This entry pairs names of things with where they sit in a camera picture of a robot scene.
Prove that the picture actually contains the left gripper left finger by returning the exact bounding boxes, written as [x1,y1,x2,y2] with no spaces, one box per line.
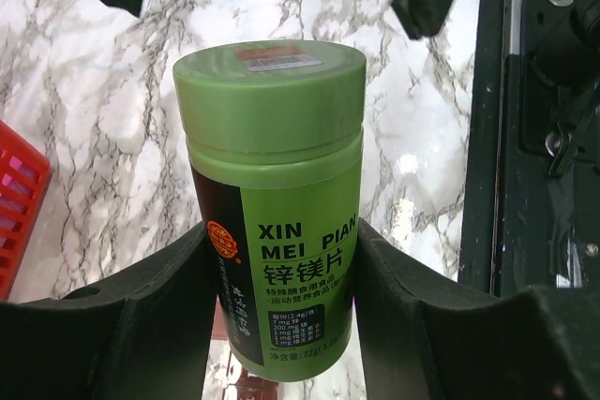
[1,224,217,399]

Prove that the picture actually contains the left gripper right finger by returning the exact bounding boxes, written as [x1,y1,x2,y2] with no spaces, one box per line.
[354,221,599,399]

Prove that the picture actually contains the brown weekly pill organizer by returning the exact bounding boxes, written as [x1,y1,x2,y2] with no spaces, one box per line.
[205,328,284,400]

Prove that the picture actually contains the green supplement bottle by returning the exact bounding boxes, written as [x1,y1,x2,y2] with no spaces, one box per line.
[172,40,367,382]

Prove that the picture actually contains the red plastic shopping basket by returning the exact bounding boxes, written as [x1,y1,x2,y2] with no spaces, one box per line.
[1,123,52,301]

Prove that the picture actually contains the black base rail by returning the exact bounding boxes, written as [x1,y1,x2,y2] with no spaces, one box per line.
[458,0,599,296]

